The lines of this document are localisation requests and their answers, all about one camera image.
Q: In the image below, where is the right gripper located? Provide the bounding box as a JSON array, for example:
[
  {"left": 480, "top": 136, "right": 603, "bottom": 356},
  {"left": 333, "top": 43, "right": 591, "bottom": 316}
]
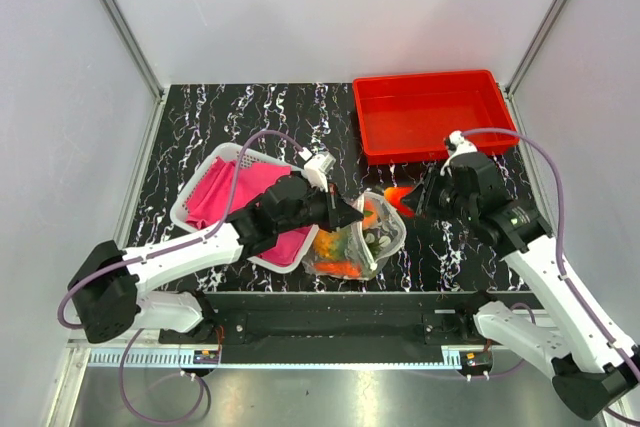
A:
[{"left": 402, "top": 163, "right": 476, "bottom": 223}]

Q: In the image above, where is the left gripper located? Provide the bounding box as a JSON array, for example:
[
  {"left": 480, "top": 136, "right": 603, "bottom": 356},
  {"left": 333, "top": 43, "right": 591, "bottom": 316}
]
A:
[{"left": 276, "top": 180, "right": 364, "bottom": 236}]

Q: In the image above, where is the red fake pepper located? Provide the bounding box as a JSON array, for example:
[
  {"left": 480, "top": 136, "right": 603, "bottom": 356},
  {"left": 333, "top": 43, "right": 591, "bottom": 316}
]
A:
[{"left": 384, "top": 186, "right": 415, "bottom": 218}]

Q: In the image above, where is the polka dot zip bag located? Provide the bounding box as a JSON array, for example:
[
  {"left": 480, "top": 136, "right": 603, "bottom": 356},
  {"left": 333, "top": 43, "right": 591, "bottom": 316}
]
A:
[{"left": 302, "top": 191, "right": 406, "bottom": 281}]

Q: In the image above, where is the fake carrot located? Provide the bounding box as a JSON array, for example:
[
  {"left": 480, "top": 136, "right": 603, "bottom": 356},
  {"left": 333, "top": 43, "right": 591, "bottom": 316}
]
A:
[{"left": 314, "top": 260, "right": 362, "bottom": 278}]

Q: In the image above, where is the fake pineapple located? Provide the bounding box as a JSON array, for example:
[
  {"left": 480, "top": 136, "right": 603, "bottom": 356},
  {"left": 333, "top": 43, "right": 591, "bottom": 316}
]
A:
[{"left": 312, "top": 228, "right": 352, "bottom": 260}]

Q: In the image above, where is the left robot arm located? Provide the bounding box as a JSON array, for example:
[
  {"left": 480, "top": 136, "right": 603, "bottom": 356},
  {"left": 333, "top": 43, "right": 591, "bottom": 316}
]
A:
[{"left": 63, "top": 173, "right": 364, "bottom": 344}]

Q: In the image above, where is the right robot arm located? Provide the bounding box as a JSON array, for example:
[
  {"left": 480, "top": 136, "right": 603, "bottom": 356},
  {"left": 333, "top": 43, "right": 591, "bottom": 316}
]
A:
[{"left": 402, "top": 152, "right": 639, "bottom": 420}]

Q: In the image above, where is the red plastic bin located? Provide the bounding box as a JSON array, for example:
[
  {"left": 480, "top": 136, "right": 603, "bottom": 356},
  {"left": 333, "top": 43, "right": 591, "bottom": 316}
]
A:
[{"left": 352, "top": 70, "right": 515, "bottom": 165}]

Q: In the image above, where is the white plastic basket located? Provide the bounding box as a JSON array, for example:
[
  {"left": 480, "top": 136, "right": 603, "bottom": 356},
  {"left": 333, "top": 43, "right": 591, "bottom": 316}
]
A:
[{"left": 170, "top": 143, "right": 319, "bottom": 274}]

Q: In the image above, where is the pink cloth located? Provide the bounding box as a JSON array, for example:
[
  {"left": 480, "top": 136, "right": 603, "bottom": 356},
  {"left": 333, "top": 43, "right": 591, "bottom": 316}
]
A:
[{"left": 185, "top": 159, "right": 316, "bottom": 268}]

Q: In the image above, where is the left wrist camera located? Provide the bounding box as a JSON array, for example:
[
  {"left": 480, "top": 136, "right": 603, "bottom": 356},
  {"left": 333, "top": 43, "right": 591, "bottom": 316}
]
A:
[{"left": 303, "top": 152, "right": 336, "bottom": 192}]

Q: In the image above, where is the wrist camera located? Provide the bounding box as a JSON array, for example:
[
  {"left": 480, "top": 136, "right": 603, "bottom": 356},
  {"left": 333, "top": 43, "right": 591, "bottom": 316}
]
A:
[
  {"left": 303, "top": 152, "right": 336, "bottom": 192},
  {"left": 443, "top": 130, "right": 477, "bottom": 168}
]

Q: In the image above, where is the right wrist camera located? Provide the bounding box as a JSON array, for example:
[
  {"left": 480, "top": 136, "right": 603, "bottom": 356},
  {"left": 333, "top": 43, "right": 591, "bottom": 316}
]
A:
[{"left": 443, "top": 130, "right": 477, "bottom": 168}]

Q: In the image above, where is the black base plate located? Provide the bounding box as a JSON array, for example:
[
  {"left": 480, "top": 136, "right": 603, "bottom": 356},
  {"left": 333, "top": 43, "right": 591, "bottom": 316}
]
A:
[{"left": 159, "top": 292, "right": 487, "bottom": 367}]

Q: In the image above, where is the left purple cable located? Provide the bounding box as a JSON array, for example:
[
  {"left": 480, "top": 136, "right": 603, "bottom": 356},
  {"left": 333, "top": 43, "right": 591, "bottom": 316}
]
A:
[{"left": 57, "top": 129, "right": 311, "bottom": 423}]

